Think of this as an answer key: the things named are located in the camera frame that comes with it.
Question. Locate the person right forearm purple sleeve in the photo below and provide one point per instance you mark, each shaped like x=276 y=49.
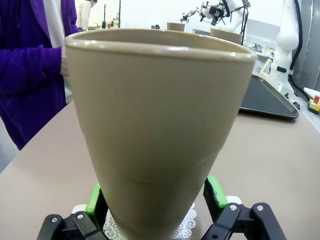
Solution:
x=25 y=67

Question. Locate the person right hand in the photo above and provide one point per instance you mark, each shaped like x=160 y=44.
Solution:
x=64 y=65

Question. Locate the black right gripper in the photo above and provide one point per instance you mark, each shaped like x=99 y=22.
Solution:
x=216 y=13

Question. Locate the black plastic serving tray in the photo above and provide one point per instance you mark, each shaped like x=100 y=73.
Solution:
x=265 y=100

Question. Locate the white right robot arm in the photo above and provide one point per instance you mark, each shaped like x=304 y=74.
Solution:
x=287 y=37

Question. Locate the white paper doily coaster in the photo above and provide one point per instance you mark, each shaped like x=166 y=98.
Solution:
x=186 y=220

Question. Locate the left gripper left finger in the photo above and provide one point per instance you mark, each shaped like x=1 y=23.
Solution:
x=92 y=200

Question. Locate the person in purple jacket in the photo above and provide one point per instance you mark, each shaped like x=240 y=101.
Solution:
x=25 y=100

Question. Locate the yellow emergency stop box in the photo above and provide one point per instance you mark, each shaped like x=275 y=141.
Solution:
x=314 y=103

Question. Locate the person in white top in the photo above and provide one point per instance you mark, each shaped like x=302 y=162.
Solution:
x=83 y=15

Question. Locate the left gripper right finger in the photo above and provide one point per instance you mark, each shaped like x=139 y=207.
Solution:
x=216 y=192

